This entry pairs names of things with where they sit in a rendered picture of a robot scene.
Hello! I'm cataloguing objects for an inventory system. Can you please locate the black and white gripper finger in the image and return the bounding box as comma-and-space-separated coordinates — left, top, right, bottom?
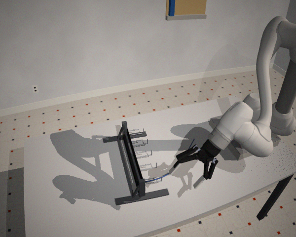
193, 158, 218, 189
169, 144, 206, 175

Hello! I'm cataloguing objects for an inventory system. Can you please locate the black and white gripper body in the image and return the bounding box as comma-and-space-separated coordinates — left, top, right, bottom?
197, 139, 221, 163

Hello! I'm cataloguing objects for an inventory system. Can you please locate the dark grey rack with cable rings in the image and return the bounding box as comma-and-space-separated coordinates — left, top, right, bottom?
103, 121, 169, 205

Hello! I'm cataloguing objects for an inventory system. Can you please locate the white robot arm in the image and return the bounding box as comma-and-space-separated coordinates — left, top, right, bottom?
208, 16, 296, 158

